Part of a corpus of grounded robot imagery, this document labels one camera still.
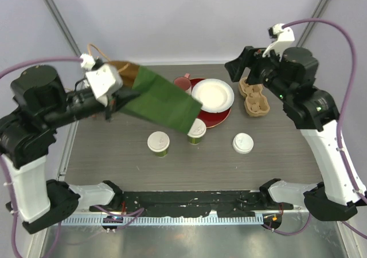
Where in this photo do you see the green paper cup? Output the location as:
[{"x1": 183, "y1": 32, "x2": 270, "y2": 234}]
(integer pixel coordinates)
[
  {"x1": 154, "y1": 148, "x2": 169, "y2": 158},
  {"x1": 187, "y1": 135, "x2": 204, "y2": 145}
]

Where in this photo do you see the brown cardboard cup carrier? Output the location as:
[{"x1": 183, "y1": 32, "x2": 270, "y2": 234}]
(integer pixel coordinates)
[{"x1": 238, "y1": 77, "x2": 270, "y2": 117}]

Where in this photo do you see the purple cable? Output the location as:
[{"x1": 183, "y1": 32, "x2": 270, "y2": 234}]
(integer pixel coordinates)
[
  {"x1": 263, "y1": 18, "x2": 367, "y2": 236},
  {"x1": 0, "y1": 56, "x2": 146, "y2": 258}
]

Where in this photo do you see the pink floral mug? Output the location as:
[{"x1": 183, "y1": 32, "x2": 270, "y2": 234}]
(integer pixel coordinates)
[{"x1": 173, "y1": 73, "x2": 192, "y2": 95}]

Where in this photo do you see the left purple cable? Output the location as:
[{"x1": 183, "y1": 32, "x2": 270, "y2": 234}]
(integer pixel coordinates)
[{"x1": 0, "y1": 56, "x2": 146, "y2": 258}]

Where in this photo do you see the white paper plate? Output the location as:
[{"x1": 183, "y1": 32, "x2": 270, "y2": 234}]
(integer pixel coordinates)
[{"x1": 192, "y1": 79, "x2": 235, "y2": 113}]

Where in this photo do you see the green brown paper bag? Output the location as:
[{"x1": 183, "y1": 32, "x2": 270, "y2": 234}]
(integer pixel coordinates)
[{"x1": 87, "y1": 42, "x2": 203, "y2": 135}]

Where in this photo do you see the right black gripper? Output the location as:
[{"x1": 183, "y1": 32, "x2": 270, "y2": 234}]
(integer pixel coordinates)
[{"x1": 225, "y1": 45, "x2": 293, "y2": 103}]

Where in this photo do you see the white slotted cable duct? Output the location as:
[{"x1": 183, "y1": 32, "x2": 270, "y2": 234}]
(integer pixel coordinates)
[{"x1": 63, "y1": 213, "x2": 263, "y2": 226}]

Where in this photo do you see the red round tray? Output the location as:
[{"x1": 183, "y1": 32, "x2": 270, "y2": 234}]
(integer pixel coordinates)
[{"x1": 190, "y1": 78, "x2": 231, "y2": 128}]

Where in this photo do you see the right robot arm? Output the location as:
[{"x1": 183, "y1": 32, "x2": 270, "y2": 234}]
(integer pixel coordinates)
[{"x1": 225, "y1": 46, "x2": 362, "y2": 221}]

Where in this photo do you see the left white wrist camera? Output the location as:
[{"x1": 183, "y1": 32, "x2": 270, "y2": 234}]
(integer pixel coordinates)
[{"x1": 80, "y1": 53, "x2": 123, "y2": 107}]

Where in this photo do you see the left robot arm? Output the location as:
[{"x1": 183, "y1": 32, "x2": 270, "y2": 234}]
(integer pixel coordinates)
[{"x1": 1, "y1": 65, "x2": 139, "y2": 234}]

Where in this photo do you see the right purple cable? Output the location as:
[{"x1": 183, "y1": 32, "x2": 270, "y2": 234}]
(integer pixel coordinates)
[{"x1": 263, "y1": 18, "x2": 367, "y2": 236}]

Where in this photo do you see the white plastic cup lid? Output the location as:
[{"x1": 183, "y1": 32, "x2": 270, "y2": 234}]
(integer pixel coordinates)
[{"x1": 188, "y1": 118, "x2": 206, "y2": 138}]

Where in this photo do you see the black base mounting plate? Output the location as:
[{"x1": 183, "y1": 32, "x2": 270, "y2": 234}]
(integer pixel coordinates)
[{"x1": 103, "y1": 190, "x2": 294, "y2": 218}]

